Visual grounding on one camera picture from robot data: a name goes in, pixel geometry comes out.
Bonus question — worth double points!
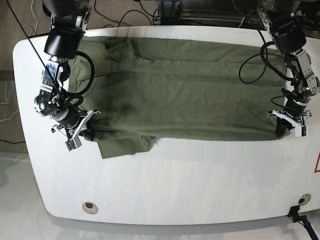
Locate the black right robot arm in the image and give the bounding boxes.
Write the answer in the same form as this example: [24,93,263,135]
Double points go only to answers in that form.
[34,0,96,149]

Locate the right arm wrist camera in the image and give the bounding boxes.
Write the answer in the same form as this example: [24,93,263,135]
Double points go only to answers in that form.
[65,136,82,152]

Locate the olive green T-shirt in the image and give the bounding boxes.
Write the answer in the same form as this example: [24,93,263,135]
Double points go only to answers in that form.
[68,36,285,159]

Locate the red triangle sticker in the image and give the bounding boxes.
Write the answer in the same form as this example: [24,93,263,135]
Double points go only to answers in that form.
[314,153,320,173]

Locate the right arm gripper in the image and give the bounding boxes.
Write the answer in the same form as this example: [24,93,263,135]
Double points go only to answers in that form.
[50,108,101,142]

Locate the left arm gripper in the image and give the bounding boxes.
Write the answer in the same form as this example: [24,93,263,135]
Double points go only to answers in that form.
[270,98,310,138]

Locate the left round table grommet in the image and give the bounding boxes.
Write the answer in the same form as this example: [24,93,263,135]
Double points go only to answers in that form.
[82,201,99,215]

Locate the round table grommet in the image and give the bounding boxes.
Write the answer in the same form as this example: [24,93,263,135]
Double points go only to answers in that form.
[82,201,99,215]
[298,193,312,206]

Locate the black clamp with cable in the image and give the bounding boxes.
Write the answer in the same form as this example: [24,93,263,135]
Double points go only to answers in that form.
[287,212,319,240]

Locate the right round table grommet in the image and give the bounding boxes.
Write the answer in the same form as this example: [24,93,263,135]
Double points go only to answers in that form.
[298,193,312,206]

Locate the white floor cable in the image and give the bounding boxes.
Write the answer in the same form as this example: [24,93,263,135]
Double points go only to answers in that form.
[29,0,39,36]

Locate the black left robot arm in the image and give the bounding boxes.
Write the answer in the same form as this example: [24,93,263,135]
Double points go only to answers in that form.
[255,6,320,139]

